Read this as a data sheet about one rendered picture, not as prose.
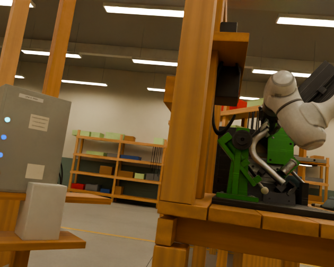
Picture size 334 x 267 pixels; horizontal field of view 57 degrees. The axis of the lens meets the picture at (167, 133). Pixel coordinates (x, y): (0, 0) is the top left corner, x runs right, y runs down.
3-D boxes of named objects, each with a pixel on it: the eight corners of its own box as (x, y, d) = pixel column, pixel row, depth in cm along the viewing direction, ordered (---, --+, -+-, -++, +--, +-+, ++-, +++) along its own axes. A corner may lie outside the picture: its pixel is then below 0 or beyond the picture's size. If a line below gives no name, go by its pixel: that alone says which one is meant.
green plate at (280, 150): (289, 171, 145) (290, 130, 153) (293, 166, 138) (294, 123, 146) (264, 168, 148) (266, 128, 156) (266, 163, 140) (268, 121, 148)
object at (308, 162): (316, 167, 164) (316, 162, 164) (326, 166, 148) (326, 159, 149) (241, 159, 172) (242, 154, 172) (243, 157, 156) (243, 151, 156)
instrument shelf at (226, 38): (238, 103, 206) (238, 97, 207) (248, 42, 119) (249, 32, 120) (201, 100, 211) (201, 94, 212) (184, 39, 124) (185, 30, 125)
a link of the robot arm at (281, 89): (256, 95, 121) (273, 122, 115) (261, 71, 107) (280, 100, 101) (281, 85, 121) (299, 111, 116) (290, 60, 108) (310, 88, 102)
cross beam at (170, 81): (203, 150, 225) (205, 138, 227) (177, 103, 99) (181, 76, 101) (197, 149, 226) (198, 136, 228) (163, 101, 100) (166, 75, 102)
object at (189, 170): (212, 193, 228) (225, 68, 242) (191, 204, 84) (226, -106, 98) (200, 192, 230) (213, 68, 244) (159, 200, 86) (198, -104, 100)
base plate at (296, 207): (283, 203, 200) (283, 200, 200) (350, 222, 94) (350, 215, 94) (218, 195, 208) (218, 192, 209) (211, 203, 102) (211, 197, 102)
